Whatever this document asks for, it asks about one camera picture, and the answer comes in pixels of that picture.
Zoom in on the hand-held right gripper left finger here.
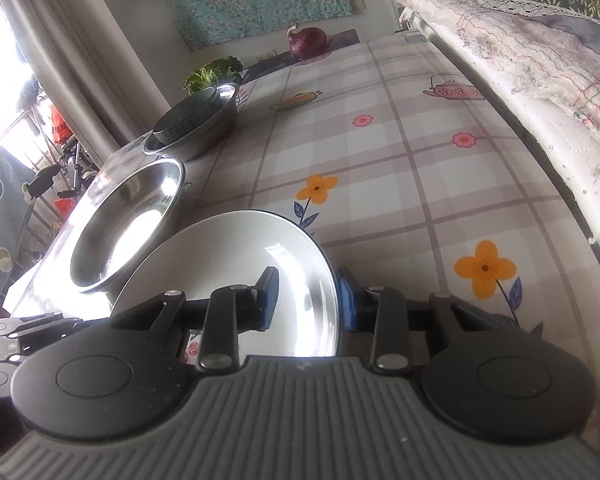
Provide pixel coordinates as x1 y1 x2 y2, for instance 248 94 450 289
111 266 281 372

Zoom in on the printed cardboard box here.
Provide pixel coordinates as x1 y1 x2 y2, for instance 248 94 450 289
327 29 362 52

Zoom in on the black bicycle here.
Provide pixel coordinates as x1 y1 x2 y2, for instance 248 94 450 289
22 140 101 207

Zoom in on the teal floral wall cloth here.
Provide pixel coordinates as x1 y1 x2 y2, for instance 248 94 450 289
152 0 355 53

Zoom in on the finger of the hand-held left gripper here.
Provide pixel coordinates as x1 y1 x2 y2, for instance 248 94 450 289
10 312 89 357

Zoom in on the beige curtain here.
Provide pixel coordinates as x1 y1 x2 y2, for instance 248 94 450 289
0 0 191 161

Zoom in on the wide stainless steel basin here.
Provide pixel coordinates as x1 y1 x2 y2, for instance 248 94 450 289
69 157 193 295

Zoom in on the red plastic bag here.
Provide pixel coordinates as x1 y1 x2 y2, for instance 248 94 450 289
47 102 77 144

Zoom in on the blue circle print cloth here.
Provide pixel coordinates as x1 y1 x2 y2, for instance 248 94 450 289
0 140 37 302

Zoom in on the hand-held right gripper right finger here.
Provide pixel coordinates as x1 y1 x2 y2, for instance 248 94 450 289
336 266 519 375

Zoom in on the deep stainless steel bowl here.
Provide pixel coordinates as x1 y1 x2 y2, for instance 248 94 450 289
142 82 241 162

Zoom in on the red cabbage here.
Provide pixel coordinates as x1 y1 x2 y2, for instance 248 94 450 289
286 22 328 61

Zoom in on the dark green ceramic bowl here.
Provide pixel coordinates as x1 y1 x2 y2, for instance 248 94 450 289
151 86 221 145

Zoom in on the green leafy cabbage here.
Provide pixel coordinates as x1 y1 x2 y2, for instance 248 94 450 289
183 56 244 96

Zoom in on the pink stitched blanket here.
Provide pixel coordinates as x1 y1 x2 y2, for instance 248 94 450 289
382 0 600 136

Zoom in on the white plate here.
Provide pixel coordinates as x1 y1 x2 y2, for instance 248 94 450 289
111 209 341 361

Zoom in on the grey cloth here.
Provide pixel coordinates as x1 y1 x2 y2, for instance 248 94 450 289
542 14 600 48

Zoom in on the plaid printed tablecloth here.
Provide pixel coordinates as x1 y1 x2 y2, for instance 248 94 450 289
5 35 600 436

